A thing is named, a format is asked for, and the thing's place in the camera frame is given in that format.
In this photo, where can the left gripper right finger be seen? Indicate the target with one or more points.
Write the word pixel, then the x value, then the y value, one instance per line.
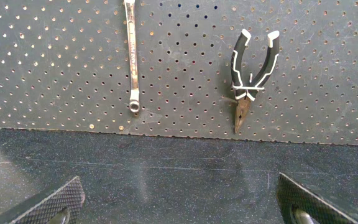
pixel 297 196

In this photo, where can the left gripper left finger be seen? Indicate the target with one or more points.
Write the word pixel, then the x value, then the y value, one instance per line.
pixel 64 199

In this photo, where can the black and white pliers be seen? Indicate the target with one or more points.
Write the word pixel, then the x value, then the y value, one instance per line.
pixel 240 112

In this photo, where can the black pegboard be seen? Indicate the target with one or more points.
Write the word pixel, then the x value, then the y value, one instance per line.
pixel 42 77

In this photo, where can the metal hook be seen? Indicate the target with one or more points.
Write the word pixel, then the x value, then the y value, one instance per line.
pixel 256 88

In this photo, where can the wrench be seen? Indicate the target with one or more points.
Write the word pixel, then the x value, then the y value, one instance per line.
pixel 132 46

